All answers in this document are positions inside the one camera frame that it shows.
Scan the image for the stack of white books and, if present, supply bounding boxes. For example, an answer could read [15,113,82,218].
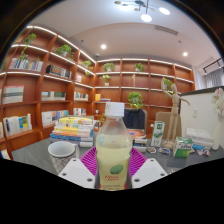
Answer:
[184,127,215,151]

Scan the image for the tan chair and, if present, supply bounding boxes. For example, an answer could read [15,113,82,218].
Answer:
[155,111,183,139]

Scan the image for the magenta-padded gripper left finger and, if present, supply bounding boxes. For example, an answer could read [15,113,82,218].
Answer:
[57,147,98,190]

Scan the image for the wooden shelf unit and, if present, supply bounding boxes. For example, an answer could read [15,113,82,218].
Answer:
[0,24,196,158]

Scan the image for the branched ceiling lamp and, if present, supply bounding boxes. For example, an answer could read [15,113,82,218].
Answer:
[114,0,171,23]

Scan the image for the black track light rail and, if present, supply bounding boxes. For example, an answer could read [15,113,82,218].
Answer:
[202,58,224,74]

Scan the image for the white partition with dark top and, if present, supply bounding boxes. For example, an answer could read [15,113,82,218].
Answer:
[179,85,224,158]

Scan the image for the stack of colourful books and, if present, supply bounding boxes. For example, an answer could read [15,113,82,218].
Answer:
[49,115,95,148]

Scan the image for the wooden artist mannequin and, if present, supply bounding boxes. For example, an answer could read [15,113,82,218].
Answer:
[160,77,191,149]

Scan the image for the ceiling air vent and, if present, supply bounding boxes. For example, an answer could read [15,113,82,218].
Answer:
[154,24,179,36]

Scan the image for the small green and white box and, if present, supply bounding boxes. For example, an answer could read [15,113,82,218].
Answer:
[172,136,194,158]

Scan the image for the grey curtain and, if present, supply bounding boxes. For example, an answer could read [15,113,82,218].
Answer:
[203,68,224,88]

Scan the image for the dark office chair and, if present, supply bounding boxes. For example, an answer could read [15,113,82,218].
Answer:
[122,108,148,131]

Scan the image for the stack of dark books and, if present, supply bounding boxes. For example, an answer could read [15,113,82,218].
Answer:
[128,128,148,153]

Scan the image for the white vase with flowers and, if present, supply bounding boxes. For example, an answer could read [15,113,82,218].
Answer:
[211,87,224,151]

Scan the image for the tall green and white carton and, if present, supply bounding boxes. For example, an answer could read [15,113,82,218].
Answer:
[150,120,166,148]

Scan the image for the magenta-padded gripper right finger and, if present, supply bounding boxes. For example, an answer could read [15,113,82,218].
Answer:
[129,147,168,190]

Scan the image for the clear bottle with yellow drink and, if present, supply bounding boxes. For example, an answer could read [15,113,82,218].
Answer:
[95,101,134,191]

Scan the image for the white patterned mug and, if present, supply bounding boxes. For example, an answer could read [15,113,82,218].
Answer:
[47,141,81,175]

